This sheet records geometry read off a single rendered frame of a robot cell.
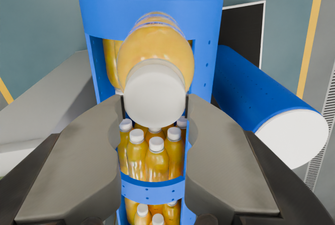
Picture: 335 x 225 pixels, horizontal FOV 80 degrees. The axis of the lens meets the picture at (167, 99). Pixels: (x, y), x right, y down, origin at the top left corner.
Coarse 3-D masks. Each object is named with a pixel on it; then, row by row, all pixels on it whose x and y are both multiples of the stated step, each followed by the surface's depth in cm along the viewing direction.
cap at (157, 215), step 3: (153, 216) 68; (156, 216) 68; (159, 216) 68; (162, 216) 68; (153, 219) 68; (156, 219) 68; (159, 219) 68; (162, 219) 68; (153, 222) 67; (156, 222) 67; (159, 222) 67; (162, 222) 67
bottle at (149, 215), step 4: (136, 212) 73; (148, 212) 72; (136, 216) 72; (140, 216) 71; (144, 216) 71; (148, 216) 72; (152, 216) 75; (136, 220) 72; (140, 220) 71; (144, 220) 71; (148, 220) 72; (136, 224) 72; (140, 224) 71; (144, 224) 71; (148, 224) 72
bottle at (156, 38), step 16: (144, 16) 23; (160, 16) 21; (144, 32) 15; (160, 32) 15; (176, 32) 16; (128, 48) 15; (144, 48) 14; (160, 48) 14; (176, 48) 14; (128, 64) 14; (144, 64) 13; (176, 64) 14; (192, 64) 16
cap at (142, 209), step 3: (141, 204) 72; (144, 204) 72; (138, 207) 71; (141, 207) 71; (144, 207) 71; (147, 207) 71; (138, 210) 70; (141, 210) 70; (144, 210) 70; (147, 210) 71; (138, 213) 71; (141, 213) 70; (144, 213) 70
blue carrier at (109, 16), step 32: (96, 0) 31; (128, 0) 29; (160, 0) 29; (192, 0) 31; (96, 32) 34; (128, 32) 31; (192, 32) 33; (96, 64) 47; (96, 96) 47; (128, 192) 51; (160, 192) 49; (128, 224) 85; (192, 224) 66
